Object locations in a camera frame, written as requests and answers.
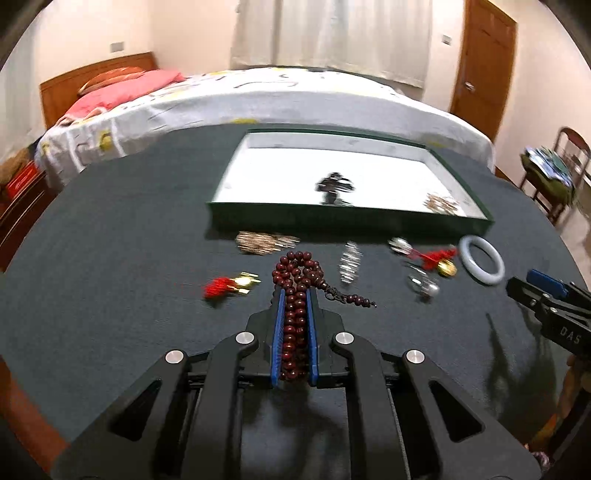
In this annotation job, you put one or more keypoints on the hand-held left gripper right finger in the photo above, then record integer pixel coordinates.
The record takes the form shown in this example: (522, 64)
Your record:
(313, 346)

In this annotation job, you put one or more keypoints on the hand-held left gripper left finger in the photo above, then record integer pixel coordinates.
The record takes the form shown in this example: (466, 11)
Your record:
(276, 341)

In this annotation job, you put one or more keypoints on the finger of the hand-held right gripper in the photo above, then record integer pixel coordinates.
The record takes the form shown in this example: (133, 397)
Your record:
(526, 295)
(547, 281)

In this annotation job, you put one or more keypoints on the white jade bangle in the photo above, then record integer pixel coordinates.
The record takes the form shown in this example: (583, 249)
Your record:
(465, 258)

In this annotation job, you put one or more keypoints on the red tassel gold charm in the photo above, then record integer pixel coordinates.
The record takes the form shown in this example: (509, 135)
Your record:
(221, 287)

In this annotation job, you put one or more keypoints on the red knot gold charm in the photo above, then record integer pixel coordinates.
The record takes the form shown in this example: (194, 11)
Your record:
(438, 261)

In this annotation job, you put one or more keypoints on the silver pearl clip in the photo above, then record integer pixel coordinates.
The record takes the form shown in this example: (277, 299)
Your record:
(400, 245)

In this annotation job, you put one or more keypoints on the green tray with white inside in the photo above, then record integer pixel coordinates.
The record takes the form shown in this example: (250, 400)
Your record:
(286, 170)

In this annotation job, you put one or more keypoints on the pile of clothes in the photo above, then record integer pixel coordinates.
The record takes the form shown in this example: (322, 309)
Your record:
(547, 170)

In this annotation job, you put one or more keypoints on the wooden chair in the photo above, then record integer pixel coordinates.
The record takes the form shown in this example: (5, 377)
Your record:
(570, 138)

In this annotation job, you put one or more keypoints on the dark green tablecloth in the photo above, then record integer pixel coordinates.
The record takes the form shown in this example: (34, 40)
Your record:
(138, 230)

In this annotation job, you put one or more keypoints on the wooden door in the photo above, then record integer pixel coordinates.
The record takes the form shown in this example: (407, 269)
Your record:
(485, 55)

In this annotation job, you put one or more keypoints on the bed with patterned sheet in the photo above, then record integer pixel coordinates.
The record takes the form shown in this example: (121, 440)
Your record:
(277, 106)

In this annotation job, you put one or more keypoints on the dark wooden nightstand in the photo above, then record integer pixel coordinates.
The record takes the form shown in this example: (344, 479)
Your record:
(23, 221)

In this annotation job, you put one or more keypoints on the pink pillow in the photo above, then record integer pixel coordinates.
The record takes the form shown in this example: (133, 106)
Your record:
(129, 90)

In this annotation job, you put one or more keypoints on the red box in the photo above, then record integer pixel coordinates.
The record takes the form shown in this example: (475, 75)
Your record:
(21, 182)

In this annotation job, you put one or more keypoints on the white window curtain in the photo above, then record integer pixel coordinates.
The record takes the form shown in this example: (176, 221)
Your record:
(332, 37)

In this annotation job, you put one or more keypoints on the orange patterned pillow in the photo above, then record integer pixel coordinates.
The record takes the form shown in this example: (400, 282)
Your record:
(111, 76)

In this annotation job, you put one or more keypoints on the brown bag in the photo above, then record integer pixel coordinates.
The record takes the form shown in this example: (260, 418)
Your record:
(14, 164)

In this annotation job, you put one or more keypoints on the wooden headboard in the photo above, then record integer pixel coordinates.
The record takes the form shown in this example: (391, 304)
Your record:
(60, 92)

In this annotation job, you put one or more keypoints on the wall switch above headboard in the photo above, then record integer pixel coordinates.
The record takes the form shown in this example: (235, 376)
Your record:
(117, 46)

